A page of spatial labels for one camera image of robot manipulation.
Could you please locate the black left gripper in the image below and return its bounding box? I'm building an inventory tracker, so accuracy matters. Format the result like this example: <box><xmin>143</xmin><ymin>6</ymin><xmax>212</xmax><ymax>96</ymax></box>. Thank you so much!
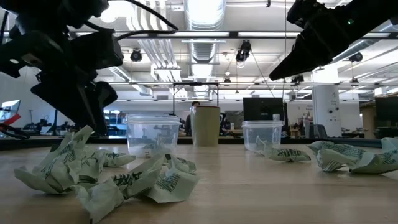
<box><xmin>0</xmin><ymin>30</ymin><xmax>119</xmax><ymax>138</ymax></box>

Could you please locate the beige mug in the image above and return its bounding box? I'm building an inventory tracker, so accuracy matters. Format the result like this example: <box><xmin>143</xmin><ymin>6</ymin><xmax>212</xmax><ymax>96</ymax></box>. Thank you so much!
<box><xmin>190</xmin><ymin>105</ymin><xmax>221</xmax><ymax>147</ymax></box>

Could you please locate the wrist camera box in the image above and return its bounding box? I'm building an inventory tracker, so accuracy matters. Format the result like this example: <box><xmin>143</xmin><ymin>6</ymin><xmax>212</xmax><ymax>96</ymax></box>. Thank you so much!
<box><xmin>285</xmin><ymin>0</ymin><xmax>328</xmax><ymax>29</ymax></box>
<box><xmin>70</xmin><ymin>29</ymin><xmax>124</xmax><ymax>71</ymax></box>

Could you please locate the small clear plastic bin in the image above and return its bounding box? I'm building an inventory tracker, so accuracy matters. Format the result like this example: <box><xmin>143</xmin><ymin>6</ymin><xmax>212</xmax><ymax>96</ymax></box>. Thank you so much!
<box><xmin>241</xmin><ymin>120</ymin><xmax>284</xmax><ymax>152</ymax></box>

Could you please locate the white round pillar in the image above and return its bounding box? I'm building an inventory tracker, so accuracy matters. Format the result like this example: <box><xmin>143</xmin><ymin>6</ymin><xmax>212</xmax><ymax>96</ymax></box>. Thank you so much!
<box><xmin>312</xmin><ymin>67</ymin><xmax>343</xmax><ymax>138</ymax></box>

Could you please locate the tilted bright screen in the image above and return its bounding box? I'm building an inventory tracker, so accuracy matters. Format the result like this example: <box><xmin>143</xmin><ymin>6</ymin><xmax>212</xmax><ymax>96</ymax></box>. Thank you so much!
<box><xmin>0</xmin><ymin>99</ymin><xmax>21</xmax><ymax>124</ymax></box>

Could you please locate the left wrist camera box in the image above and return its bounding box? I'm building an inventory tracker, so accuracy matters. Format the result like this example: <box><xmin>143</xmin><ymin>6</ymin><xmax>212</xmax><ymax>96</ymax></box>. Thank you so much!
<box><xmin>70</xmin><ymin>29</ymin><xmax>124</xmax><ymax>71</ymax></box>

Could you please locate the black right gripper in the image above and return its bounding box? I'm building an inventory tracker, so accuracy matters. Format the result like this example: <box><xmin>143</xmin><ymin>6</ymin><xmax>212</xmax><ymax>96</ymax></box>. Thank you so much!
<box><xmin>269</xmin><ymin>5</ymin><xmax>374</xmax><ymax>82</ymax></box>

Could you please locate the large clear plastic bin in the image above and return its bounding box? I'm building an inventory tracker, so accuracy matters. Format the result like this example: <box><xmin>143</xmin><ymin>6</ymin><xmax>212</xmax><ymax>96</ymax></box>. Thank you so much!
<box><xmin>126</xmin><ymin>114</ymin><xmax>182</xmax><ymax>158</ymax></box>

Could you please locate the black computer monitor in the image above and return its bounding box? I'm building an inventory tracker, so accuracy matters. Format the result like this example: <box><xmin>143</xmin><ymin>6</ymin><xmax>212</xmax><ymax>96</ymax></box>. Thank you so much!
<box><xmin>243</xmin><ymin>97</ymin><xmax>289</xmax><ymax>123</ymax></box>

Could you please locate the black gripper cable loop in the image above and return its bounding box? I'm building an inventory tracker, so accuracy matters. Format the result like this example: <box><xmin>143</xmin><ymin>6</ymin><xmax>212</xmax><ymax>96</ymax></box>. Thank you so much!
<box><xmin>113</xmin><ymin>0</ymin><xmax>180</xmax><ymax>42</ymax></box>

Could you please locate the person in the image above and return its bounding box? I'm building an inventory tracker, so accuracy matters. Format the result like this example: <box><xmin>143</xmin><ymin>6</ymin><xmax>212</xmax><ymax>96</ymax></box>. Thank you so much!
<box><xmin>185</xmin><ymin>100</ymin><xmax>201</xmax><ymax>136</ymax></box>

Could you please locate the black metal table frame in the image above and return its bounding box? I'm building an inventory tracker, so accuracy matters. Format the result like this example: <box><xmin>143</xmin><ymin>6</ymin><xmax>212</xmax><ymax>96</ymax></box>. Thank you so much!
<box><xmin>0</xmin><ymin>136</ymin><xmax>398</xmax><ymax>151</ymax></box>

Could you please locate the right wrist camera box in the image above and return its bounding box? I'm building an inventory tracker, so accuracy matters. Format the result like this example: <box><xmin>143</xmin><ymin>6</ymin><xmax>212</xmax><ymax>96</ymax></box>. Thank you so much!
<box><xmin>285</xmin><ymin>0</ymin><xmax>328</xmax><ymax>29</ymax></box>

